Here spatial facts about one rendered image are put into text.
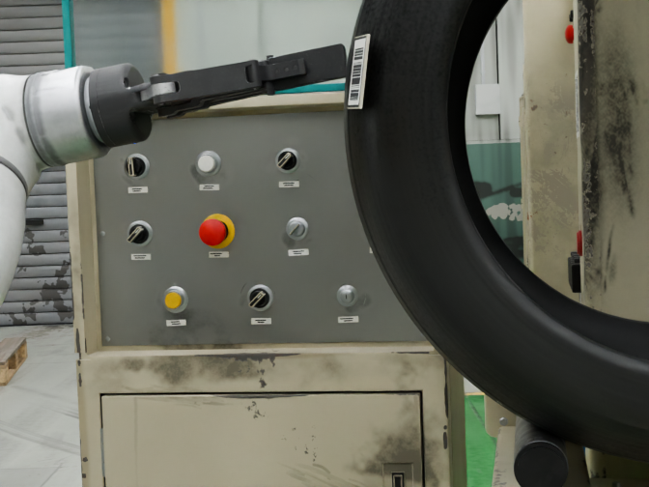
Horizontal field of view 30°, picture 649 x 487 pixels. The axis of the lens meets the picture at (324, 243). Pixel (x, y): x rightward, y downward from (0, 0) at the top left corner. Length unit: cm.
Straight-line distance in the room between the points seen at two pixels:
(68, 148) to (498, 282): 43
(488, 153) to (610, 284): 898
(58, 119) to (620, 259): 63
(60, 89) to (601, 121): 59
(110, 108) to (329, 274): 71
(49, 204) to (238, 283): 880
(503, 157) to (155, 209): 862
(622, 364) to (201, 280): 95
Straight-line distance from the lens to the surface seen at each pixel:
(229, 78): 109
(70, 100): 114
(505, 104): 1045
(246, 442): 178
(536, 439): 104
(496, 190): 1035
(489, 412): 137
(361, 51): 100
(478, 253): 97
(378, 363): 172
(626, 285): 138
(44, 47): 1063
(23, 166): 115
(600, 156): 137
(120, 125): 113
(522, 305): 98
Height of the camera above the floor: 114
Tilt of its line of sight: 3 degrees down
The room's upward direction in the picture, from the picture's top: 2 degrees counter-clockwise
